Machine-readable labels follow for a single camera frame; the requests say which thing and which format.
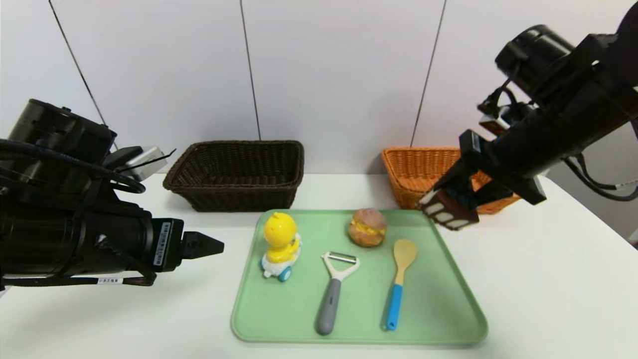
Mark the yellow duck toy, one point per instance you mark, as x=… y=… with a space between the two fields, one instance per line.
x=279 y=232

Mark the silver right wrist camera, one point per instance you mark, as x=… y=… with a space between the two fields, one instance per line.
x=511 y=115

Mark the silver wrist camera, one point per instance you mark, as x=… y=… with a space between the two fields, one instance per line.
x=144 y=164
x=511 y=115

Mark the cream puff pastry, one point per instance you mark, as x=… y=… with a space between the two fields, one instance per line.
x=368 y=227

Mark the dark brown wicker basket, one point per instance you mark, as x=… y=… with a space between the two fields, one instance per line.
x=234 y=194

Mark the chocolate cake slice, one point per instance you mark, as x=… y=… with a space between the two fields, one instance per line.
x=446 y=212

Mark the light green plastic tray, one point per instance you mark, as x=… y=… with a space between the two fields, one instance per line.
x=284 y=309

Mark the orange wicker basket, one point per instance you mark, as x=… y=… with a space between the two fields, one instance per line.
x=413 y=169

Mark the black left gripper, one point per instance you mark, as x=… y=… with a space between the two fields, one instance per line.
x=166 y=245

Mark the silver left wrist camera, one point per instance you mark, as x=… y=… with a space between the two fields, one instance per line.
x=144 y=164

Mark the black and orange left arm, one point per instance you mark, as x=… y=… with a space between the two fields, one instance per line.
x=60 y=234

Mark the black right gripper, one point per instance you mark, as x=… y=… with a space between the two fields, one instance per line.
x=498 y=167

